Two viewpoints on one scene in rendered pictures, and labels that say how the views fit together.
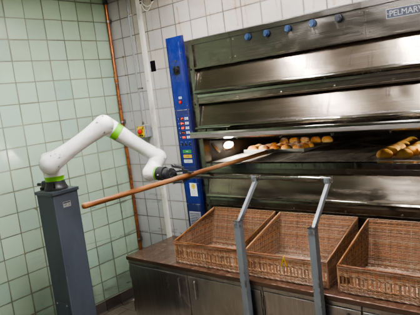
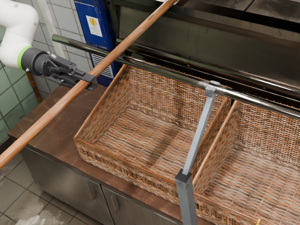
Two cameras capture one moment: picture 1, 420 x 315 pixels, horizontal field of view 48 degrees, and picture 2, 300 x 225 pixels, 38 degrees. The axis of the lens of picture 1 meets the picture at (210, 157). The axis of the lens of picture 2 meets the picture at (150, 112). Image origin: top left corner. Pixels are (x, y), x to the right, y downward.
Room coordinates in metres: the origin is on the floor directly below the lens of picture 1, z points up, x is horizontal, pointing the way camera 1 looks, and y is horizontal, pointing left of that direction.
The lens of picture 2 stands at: (1.80, -0.07, 2.11)
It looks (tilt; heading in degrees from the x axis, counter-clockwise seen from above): 44 degrees down; 1
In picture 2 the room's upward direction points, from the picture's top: 11 degrees counter-clockwise
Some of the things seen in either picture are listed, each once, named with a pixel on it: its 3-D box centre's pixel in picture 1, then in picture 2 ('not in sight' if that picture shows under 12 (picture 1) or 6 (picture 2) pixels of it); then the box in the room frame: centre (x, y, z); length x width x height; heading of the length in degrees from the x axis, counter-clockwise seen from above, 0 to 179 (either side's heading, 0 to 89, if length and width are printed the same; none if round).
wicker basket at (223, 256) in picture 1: (225, 236); (153, 125); (3.18, -0.04, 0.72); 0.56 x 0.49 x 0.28; 50
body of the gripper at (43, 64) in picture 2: (170, 174); (51, 67); (3.05, 0.27, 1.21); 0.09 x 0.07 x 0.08; 50
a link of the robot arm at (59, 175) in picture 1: (52, 165); not in sight; (3.07, 1.02, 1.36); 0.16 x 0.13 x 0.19; 13
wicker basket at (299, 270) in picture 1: (301, 245); (280, 174); (2.79, -0.49, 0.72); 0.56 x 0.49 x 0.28; 51
